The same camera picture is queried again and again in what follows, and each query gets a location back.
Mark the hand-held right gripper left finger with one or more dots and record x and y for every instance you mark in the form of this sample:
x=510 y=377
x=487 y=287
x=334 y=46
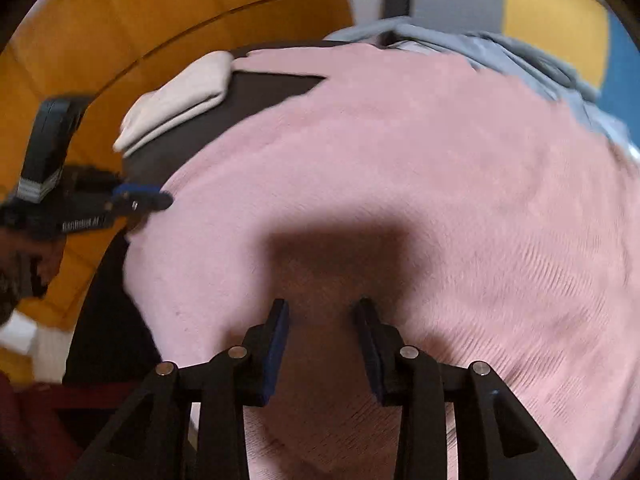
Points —
x=277 y=340

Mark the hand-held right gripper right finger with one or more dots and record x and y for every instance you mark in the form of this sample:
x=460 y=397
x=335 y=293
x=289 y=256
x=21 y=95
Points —
x=374 y=355

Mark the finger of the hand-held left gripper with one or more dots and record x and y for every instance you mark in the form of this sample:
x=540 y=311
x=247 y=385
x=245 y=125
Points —
x=145 y=202

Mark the pink knit sweater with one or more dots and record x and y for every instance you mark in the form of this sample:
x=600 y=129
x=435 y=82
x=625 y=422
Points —
x=425 y=185

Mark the cream knit sweater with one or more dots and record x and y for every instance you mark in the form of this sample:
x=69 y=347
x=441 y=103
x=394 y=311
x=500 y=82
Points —
x=185 y=92

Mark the grey-blue hoodie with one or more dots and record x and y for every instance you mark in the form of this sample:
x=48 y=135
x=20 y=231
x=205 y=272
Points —
x=450 y=35

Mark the grey yellow blue chair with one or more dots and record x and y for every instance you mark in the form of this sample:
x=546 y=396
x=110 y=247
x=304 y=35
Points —
x=550 y=20

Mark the dark red frame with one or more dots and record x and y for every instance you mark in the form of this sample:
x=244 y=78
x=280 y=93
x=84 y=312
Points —
x=50 y=425

